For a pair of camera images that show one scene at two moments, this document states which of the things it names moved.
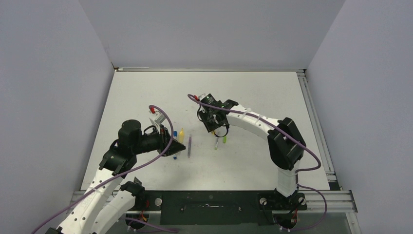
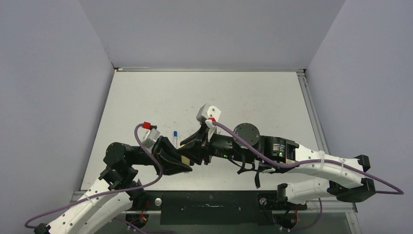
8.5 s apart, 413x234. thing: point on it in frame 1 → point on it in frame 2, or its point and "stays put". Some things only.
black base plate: x=217 y=207 stays put
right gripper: x=211 y=127 → x=197 y=147
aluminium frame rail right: x=338 y=199 stays put
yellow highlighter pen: x=181 y=136 → x=185 y=160
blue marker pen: x=175 y=136 stays put
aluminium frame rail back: x=213 y=69 stays put
